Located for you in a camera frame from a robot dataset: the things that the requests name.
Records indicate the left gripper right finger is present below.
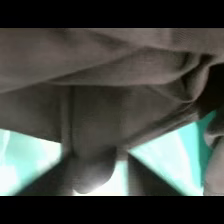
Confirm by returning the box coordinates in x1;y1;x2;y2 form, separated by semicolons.
126;151;181;197

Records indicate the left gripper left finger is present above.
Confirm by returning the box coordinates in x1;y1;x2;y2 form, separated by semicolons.
17;156;76;197

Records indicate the brown T-shirt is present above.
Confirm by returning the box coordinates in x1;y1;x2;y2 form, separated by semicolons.
0;27;224;197

